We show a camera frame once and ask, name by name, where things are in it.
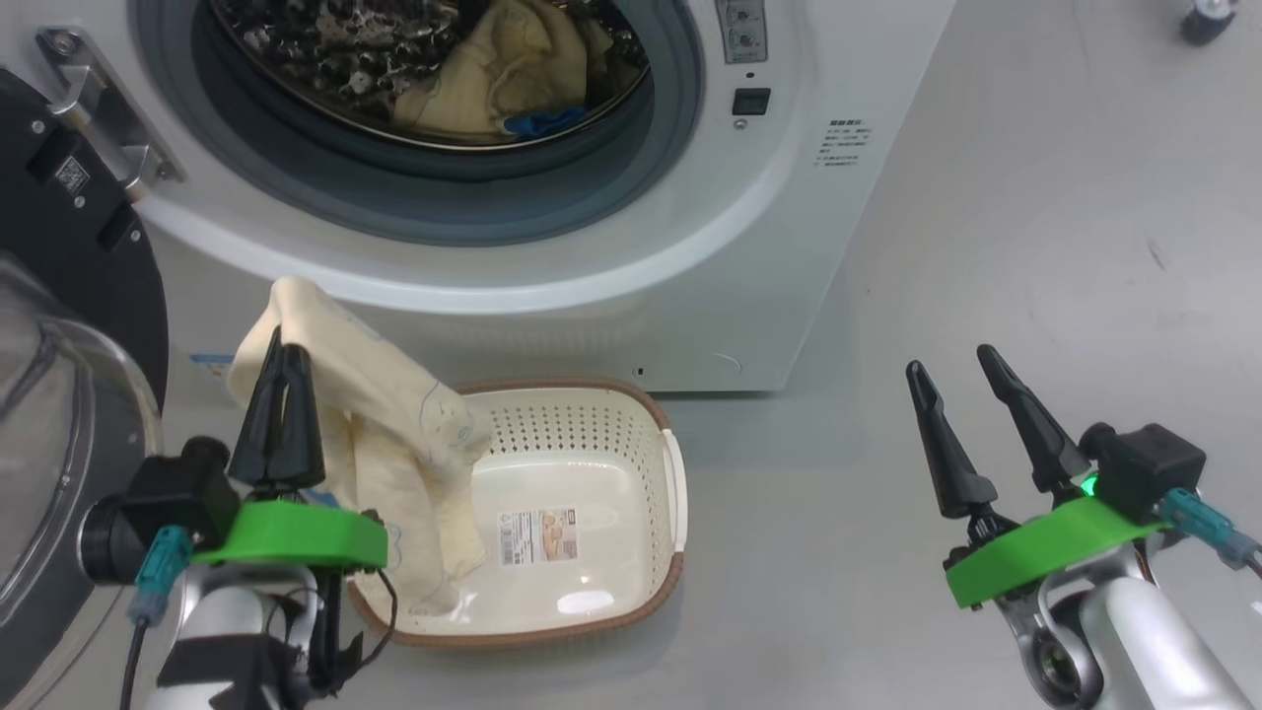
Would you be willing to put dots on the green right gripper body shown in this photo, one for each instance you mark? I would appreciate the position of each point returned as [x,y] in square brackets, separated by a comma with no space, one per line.
[1035,547]

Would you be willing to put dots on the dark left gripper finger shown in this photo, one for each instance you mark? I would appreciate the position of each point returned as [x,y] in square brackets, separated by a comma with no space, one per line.
[261,434]
[304,434]

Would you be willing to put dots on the white front-load washing machine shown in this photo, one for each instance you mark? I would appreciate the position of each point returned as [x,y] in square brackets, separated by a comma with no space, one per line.
[690,296]

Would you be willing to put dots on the metal washer door hinge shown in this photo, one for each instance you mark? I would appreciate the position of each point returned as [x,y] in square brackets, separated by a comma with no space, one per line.
[104,108]

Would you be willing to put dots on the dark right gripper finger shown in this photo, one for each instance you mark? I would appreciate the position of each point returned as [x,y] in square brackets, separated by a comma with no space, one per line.
[951,463]
[1040,439]

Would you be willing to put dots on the basket barcode label sticker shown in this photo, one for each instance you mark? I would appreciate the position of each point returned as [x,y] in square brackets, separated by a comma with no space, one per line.
[537,537]

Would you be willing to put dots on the blue energy label sticker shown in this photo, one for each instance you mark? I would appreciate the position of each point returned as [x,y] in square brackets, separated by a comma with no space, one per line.
[209,363]

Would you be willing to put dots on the cream bear print garment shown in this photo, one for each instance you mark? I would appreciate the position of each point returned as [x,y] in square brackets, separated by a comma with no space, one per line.
[394,424]

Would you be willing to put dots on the cream basket with brown rim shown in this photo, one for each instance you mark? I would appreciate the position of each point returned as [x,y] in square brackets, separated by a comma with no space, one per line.
[611,444]

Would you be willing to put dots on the round dark glass washer door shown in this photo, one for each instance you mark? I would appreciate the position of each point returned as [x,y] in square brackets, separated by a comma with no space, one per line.
[59,247]

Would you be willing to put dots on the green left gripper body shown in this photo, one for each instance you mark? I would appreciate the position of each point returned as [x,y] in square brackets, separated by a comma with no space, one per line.
[296,537]

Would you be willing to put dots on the cream garment with blue trim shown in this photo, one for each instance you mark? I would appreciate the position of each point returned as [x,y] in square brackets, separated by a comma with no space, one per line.
[513,59]

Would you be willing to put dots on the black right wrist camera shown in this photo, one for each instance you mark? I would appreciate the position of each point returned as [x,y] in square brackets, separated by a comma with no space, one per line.
[1149,463]

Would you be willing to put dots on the grey caster wheel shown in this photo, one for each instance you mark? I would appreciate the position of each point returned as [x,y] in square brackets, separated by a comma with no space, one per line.
[1208,20]

